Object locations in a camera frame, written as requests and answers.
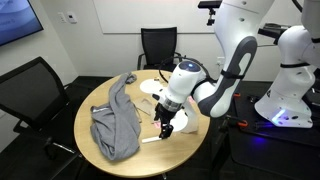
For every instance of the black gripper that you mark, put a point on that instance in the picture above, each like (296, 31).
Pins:
(165, 115)

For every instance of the white marker with dark cap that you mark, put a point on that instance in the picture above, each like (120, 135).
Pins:
(151, 139)

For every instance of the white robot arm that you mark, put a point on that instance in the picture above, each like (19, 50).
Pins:
(233, 50)

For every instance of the small pink packet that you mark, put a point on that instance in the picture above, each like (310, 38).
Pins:
(157, 123)

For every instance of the large white plate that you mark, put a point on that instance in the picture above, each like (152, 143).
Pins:
(180, 121)

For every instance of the loose folded brown napkin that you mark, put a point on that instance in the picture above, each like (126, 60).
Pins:
(144, 106)

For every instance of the pink sweetener packet with print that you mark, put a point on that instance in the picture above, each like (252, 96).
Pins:
(191, 99)

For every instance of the small white plate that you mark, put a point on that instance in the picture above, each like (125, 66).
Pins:
(150, 86)

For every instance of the grey hooded sweatshirt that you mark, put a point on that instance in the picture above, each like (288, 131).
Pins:
(115, 126)

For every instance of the small tan packet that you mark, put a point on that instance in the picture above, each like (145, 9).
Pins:
(156, 79)

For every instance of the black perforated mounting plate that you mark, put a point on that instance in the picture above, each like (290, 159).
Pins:
(246, 110)

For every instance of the black mesh office chair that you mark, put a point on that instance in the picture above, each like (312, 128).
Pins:
(156, 43)

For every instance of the black robot cart top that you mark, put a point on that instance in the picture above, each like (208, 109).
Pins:
(266, 160)

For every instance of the large black mesh chair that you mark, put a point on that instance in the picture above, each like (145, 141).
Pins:
(30, 90)

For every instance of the white wall power outlet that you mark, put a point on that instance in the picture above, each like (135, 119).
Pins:
(220, 61)

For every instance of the white wall whiteboard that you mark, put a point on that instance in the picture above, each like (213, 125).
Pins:
(133, 16)

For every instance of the black articulated camera stand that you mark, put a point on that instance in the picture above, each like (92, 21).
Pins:
(208, 4)

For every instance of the white wall thermostat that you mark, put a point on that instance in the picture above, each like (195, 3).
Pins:
(71, 17)

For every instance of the white wall switch plate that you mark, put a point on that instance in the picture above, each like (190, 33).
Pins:
(61, 17)

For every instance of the wall mounted display screen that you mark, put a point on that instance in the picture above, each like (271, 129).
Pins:
(15, 20)

